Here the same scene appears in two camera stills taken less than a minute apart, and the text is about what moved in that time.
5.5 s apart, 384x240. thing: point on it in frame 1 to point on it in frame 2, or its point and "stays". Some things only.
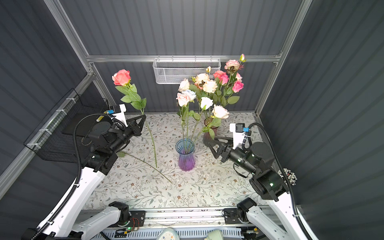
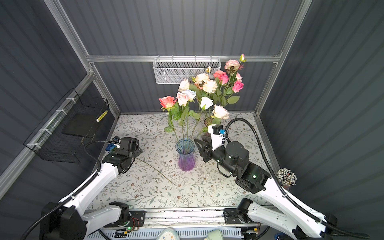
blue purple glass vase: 185,147 stays
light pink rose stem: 182,100 stays
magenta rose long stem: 224,79 stays
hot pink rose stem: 237,86 stays
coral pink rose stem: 121,79 to 167,102
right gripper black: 226,146 to 206,150
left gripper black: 136,128 to 138,151
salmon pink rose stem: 218,74 stays
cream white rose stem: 184,85 stays
